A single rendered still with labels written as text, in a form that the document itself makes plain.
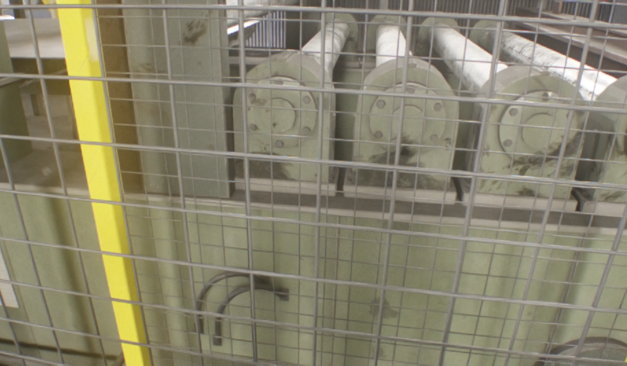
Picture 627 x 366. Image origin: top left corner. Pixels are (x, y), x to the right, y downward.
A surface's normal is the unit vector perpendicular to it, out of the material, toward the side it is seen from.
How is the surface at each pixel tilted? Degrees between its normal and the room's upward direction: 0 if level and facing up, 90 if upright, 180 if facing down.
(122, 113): 90
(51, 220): 90
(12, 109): 90
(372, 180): 90
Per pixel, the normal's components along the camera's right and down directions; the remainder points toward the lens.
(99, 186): -0.17, 0.40
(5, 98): 0.99, 0.07
